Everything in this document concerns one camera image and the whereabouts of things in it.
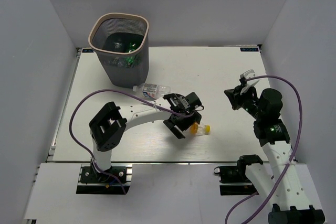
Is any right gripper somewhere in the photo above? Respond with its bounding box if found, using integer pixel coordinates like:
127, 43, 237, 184
225, 83, 264, 120

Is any clear bottle orange label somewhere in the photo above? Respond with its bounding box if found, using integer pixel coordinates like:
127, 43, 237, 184
189, 122, 211, 136

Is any clear bottle white cap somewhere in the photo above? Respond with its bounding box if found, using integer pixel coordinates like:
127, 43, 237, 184
132, 83, 171, 100

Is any small green bottle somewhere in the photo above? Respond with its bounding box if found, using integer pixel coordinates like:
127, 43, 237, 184
125, 39, 141, 52

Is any large green bottle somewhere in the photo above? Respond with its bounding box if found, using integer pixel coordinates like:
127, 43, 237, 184
118, 55, 141, 68

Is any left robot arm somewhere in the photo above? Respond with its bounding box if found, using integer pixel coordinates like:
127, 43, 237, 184
89, 92, 203, 182

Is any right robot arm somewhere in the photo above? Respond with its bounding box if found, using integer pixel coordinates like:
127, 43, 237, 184
224, 86, 326, 223

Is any grey mesh waste bin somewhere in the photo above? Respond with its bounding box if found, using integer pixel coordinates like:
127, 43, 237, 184
88, 13, 149, 88

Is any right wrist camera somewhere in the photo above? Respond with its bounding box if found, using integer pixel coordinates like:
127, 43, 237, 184
239, 69, 259, 95

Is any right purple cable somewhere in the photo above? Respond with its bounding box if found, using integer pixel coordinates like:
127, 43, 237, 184
225, 74, 302, 224

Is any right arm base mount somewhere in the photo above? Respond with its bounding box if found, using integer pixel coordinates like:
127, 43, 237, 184
214, 154, 263, 196

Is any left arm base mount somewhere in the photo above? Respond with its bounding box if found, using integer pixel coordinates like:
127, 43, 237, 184
76, 165, 132, 195

